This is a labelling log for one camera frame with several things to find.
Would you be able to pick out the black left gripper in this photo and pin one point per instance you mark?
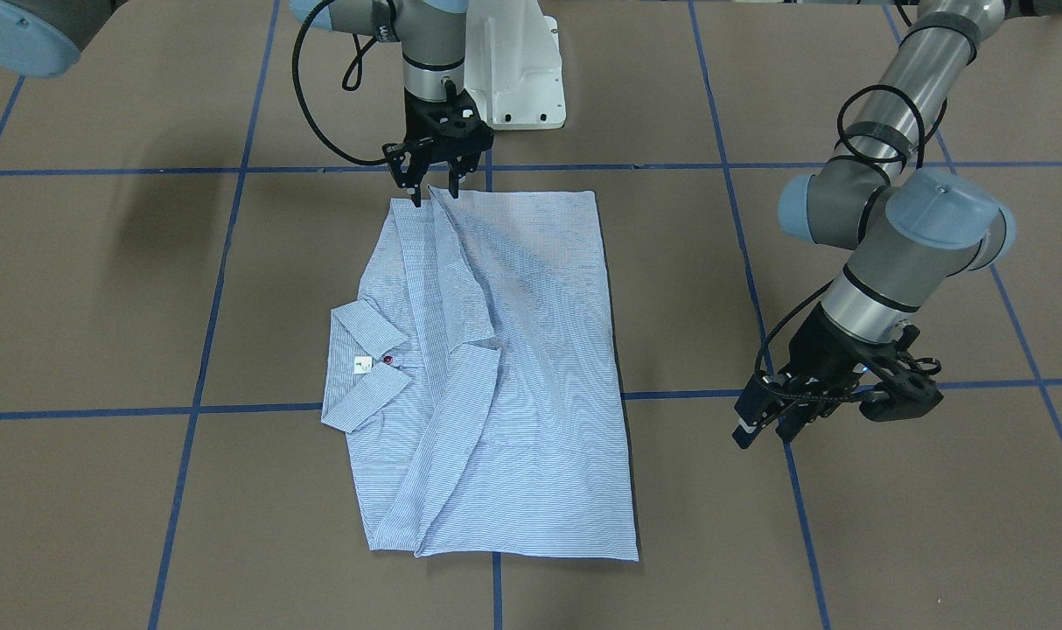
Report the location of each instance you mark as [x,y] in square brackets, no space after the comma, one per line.
[821,352]

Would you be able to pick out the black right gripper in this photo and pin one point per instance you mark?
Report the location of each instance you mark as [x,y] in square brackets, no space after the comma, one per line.
[406,163]

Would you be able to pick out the light blue striped shirt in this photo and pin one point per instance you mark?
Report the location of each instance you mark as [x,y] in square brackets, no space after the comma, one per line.
[476,380]

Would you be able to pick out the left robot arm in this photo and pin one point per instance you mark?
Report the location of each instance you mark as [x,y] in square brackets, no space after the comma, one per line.
[906,226]

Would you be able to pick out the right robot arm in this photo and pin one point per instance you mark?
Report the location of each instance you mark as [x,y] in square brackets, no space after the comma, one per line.
[46,38]

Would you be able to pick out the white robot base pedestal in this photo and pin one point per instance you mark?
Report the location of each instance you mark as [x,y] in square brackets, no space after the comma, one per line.
[513,65]

